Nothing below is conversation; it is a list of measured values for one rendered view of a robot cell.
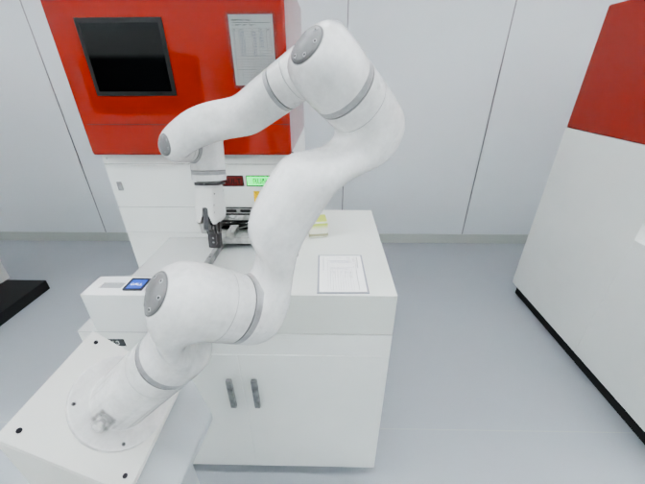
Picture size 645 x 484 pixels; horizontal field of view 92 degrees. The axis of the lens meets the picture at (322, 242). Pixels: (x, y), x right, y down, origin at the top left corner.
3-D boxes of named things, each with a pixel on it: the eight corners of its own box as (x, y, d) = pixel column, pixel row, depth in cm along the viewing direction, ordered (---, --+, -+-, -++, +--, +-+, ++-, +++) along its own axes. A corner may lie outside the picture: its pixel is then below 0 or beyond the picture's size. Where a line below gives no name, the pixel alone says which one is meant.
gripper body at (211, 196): (202, 177, 85) (206, 217, 88) (185, 180, 75) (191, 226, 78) (229, 177, 85) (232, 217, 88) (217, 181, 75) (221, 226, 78)
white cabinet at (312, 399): (201, 357, 189) (169, 237, 150) (359, 359, 187) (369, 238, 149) (146, 477, 133) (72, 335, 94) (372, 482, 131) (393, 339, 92)
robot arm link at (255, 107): (250, 101, 53) (161, 171, 70) (302, 110, 67) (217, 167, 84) (231, 50, 53) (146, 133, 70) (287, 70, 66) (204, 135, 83)
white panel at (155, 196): (131, 234, 153) (104, 151, 134) (297, 235, 151) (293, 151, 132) (128, 237, 150) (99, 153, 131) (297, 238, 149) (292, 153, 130)
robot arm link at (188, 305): (201, 388, 59) (284, 323, 51) (87, 394, 46) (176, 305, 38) (194, 331, 67) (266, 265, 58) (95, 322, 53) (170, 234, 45)
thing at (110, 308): (114, 310, 103) (100, 276, 97) (280, 312, 102) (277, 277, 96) (96, 331, 95) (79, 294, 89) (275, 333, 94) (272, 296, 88)
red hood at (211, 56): (173, 128, 193) (147, 8, 165) (304, 127, 192) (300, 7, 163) (91, 156, 127) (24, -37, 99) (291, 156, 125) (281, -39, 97)
